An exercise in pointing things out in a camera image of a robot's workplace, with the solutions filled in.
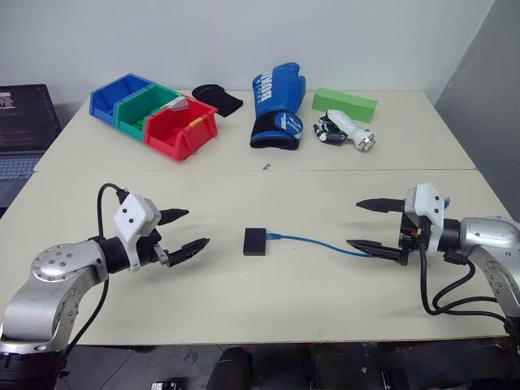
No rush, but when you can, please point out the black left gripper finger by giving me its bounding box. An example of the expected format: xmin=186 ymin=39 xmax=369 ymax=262
xmin=158 ymin=207 xmax=191 ymax=228
xmin=164 ymin=236 xmax=210 ymax=269

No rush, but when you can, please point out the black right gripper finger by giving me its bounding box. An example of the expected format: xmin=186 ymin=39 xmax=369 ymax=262
xmin=354 ymin=197 xmax=407 ymax=215
xmin=345 ymin=238 xmax=403 ymax=264

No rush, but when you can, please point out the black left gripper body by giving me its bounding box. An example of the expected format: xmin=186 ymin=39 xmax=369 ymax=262
xmin=136 ymin=227 xmax=170 ymax=268

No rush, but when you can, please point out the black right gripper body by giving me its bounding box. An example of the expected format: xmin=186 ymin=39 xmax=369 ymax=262
xmin=397 ymin=211 xmax=432 ymax=268

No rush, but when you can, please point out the small black box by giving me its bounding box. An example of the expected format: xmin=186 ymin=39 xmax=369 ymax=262
xmin=242 ymin=227 xmax=269 ymax=258

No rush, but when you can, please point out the red plastic storage bin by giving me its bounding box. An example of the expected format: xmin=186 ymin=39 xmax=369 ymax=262
xmin=143 ymin=97 xmax=219 ymax=163

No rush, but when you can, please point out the white robotic hand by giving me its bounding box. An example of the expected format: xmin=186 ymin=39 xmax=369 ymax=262
xmin=311 ymin=108 xmax=379 ymax=154

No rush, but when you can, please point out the clear plastic piece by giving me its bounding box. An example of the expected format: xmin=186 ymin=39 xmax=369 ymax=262
xmin=167 ymin=97 xmax=193 ymax=114

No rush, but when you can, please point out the green foam block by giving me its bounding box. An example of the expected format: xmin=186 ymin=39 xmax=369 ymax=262
xmin=311 ymin=86 xmax=379 ymax=124

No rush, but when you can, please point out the green plastic storage bin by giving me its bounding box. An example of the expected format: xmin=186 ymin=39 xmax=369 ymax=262
xmin=115 ymin=84 xmax=186 ymax=143

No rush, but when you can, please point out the black fabric wrist pad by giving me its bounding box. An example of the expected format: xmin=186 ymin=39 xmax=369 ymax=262
xmin=191 ymin=83 xmax=245 ymax=119

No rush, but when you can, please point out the dark rounded shape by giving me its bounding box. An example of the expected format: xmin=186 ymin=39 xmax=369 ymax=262
xmin=212 ymin=346 xmax=254 ymax=390

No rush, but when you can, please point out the blue plastic storage bin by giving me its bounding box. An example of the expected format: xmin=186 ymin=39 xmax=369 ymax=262
xmin=89 ymin=72 xmax=153 ymax=128

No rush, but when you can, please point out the blue boxing glove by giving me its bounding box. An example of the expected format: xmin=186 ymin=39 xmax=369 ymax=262
xmin=249 ymin=61 xmax=307 ymax=151

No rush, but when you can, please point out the dark laptop computer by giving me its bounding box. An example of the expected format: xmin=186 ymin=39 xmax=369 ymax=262
xmin=0 ymin=84 xmax=63 ymax=209

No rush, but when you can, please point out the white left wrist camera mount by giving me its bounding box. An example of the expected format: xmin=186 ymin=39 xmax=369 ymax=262
xmin=113 ymin=193 xmax=162 ymax=274

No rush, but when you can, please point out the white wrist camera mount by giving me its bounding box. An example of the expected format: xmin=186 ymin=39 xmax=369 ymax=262
xmin=403 ymin=182 xmax=447 ymax=258
xmin=113 ymin=193 xmax=162 ymax=274

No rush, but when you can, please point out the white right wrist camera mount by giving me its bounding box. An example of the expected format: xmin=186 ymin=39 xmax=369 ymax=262
xmin=403 ymin=182 xmax=447 ymax=258

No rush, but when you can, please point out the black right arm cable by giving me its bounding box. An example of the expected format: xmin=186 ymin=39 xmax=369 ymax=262
xmin=419 ymin=242 xmax=511 ymax=328

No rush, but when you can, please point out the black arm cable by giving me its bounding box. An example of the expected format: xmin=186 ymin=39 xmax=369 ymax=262
xmin=419 ymin=242 xmax=511 ymax=328
xmin=63 ymin=183 xmax=130 ymax=361

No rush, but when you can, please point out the blue cable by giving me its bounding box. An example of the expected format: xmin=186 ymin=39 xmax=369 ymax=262
xmin=265 ymin=230 xmax=404 ymax=260

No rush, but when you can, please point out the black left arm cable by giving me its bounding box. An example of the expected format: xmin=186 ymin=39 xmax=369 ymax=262
xmin=63 ymin=183 xmax=130 ymax=361

